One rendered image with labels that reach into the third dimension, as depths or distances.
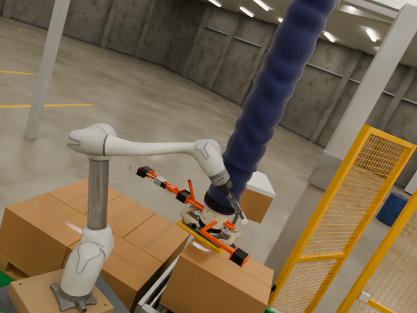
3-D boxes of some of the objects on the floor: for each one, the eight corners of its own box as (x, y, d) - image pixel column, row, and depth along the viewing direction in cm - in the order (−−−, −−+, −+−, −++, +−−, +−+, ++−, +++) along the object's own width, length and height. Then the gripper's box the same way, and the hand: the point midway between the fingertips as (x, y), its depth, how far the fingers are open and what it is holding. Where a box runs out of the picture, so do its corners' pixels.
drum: (377, 214, 861) (392, 190, 840) (396, 225, 835) (412, 200, 813) (373, 218, 820) (390, 192, 798) (394, 229, 793) (411, 203, 771)
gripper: (211, 177, 162) (231, 212, 167) (219, 194, 137) (241, 233, 143) (224, 171, 162) (243, 205, 167) (234, 185, 137) (256, 225, 143)
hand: (241, 216), depth 155 cm, fingers open, 13 cm apart
